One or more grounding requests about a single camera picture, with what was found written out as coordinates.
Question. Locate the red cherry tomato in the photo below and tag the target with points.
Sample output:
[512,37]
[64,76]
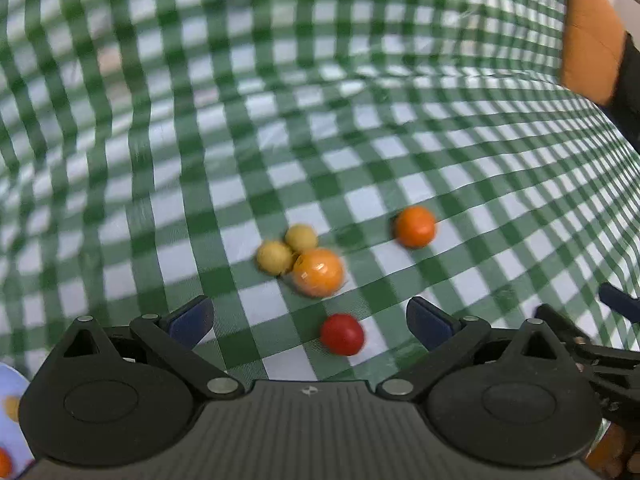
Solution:
[342,334]

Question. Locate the small yellow fruit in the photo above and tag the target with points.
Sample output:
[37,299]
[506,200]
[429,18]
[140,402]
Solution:
[274,257]
[301,236]

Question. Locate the person's right hand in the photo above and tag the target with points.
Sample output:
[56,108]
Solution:
[607,460]

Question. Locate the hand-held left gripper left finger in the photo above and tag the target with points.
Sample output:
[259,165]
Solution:
[192,318]

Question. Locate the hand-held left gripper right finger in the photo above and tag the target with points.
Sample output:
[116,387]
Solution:
[430,323]

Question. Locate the orange mandarin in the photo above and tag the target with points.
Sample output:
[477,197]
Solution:
[415,226]
[3,460]

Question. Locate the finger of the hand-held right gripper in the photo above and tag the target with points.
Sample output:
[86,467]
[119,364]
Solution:
[622,302]
[564,322]

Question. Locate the yellow orange fruit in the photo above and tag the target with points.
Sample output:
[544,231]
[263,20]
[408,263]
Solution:
[11,408]
[318,271]

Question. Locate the green checkered cloth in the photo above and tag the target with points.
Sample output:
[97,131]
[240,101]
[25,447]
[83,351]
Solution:
[350,110]

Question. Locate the dark cloth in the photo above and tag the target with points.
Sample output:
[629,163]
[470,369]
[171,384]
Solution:
[630,100]

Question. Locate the orange sofa cushion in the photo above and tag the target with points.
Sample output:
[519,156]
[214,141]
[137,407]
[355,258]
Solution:
[590,35]

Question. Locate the light blue plate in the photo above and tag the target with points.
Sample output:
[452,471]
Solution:
[16,385]

